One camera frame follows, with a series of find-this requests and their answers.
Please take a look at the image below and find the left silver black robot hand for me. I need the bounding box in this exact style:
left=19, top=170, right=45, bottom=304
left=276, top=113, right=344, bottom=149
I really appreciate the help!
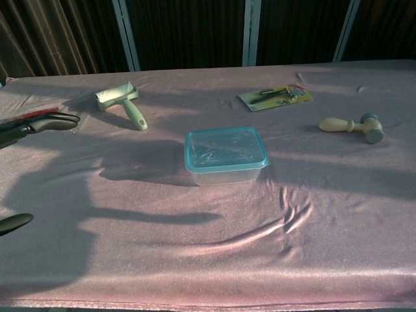
left=0, top=112, right=81, bottom=237

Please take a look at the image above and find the blue rimmed clear container lid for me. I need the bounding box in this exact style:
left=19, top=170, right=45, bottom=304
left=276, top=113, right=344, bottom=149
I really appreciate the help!
left=184, top=125, right=271, bottom=173

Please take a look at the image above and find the clear plastic container base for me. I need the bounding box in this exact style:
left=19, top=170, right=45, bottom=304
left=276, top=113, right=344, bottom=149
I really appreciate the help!
left=190, top=162, right=267, bottom=187

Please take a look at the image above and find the red flat rectangular plate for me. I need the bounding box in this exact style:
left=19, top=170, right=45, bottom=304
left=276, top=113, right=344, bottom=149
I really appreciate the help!
left=0, top=108, right=60, bottom=126

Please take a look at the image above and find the green lint roller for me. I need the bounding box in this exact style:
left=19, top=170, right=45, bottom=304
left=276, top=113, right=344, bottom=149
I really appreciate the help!
left=94, top=81, right=149, bottom=131

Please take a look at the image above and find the brown pleated curtain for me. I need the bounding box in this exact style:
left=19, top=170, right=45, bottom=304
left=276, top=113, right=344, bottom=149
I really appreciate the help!
left=0, top=0, right=128, bottom=83

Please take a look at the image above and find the yellow blister pack with tools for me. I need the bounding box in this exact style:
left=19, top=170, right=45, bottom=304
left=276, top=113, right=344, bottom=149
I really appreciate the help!
left=239, top=83, right=314, bottom=112

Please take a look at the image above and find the light blue metal post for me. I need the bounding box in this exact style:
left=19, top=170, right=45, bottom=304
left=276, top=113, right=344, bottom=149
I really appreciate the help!
left=111, top=0, right=141, bottom=72
left=242, top=0, right=263, bottom=68
left=332, top=0, right=362, bottom=63

